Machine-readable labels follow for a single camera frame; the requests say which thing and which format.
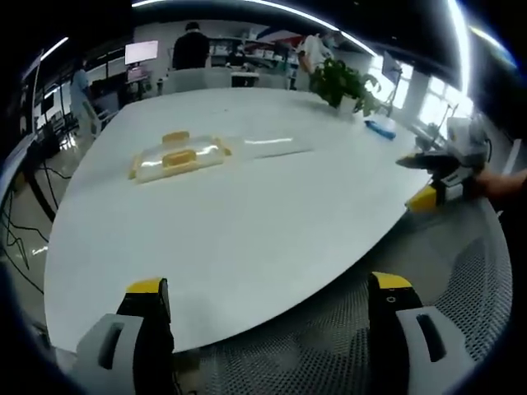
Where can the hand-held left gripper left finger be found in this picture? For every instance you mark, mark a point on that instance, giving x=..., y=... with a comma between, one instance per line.
x=123, y=341

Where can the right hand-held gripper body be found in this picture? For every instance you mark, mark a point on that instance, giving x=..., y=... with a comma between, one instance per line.
x=469, y=144

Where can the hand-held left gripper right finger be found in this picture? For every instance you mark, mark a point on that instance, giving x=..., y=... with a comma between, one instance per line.
x=411, y=337

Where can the person's right hand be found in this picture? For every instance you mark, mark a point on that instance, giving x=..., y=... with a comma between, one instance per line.
x=490, y=185

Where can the grey mesh office chair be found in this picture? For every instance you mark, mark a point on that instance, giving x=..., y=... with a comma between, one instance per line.
x=370, y=341

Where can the blue cloth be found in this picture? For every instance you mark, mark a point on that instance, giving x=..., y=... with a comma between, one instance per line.
x=381, y=128

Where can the green potted plant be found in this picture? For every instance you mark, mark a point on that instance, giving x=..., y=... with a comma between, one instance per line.
x=341, y=84

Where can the clear box with yellow latches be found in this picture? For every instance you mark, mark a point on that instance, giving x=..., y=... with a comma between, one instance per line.
x=181, y=158

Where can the background storage shelf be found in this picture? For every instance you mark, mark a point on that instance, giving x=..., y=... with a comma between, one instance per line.
x=263, y=49

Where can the long ceiling light strip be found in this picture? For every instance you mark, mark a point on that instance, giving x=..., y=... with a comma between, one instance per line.
x=263, y=8

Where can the grey chair backs row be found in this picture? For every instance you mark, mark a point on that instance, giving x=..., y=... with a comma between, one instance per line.
x=206, y=79

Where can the computer monitor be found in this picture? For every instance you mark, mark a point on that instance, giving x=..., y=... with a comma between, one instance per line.
x=141, y=52

